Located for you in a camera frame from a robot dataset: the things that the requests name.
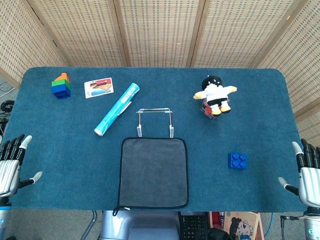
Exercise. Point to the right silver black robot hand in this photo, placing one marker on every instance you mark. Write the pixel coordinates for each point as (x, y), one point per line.
(310, 182)

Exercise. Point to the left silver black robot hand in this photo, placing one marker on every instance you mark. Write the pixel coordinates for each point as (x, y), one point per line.
(8, 172)

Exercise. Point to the blue grey cloth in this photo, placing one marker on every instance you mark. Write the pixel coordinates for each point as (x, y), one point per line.
(153, 172)

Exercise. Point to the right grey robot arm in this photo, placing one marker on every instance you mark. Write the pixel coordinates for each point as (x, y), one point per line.
(312, 225)

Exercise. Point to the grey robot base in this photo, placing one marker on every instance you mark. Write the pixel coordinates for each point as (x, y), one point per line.
(140, 225)

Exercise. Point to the teal felt table mat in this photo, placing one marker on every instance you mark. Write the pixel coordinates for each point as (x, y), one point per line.
(62, 150)

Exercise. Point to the blue toy brick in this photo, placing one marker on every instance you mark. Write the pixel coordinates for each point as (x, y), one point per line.
(237, 161)
(61, 92)

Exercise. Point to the wooden board with cartoon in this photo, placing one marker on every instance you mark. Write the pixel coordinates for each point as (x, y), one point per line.
(241, 225)

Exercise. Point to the green toy brick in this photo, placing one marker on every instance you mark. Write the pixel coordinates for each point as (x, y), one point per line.
(60, 83)

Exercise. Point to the black rounded object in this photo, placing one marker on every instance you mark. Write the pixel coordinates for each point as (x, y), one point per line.
(217, 235)

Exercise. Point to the orange toy brick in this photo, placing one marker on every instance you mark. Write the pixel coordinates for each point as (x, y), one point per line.
(63, 77)

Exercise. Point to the teal plastic wrap roll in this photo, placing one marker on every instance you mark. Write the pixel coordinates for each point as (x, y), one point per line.
(113, 112)

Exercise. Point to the printed picture card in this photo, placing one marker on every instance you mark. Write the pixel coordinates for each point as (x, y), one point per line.
(98, 88)

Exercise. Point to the black keyboard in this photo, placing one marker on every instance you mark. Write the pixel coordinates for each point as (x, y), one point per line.
(193, 226)

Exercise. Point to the clear box of red caps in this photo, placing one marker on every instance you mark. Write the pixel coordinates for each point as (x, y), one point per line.
(206, 112)

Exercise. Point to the black white plush penguin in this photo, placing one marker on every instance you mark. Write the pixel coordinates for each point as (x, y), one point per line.
(215, 93)

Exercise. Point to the wicker folding screen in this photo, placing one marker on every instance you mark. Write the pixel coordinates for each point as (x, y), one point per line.
(160, 32)

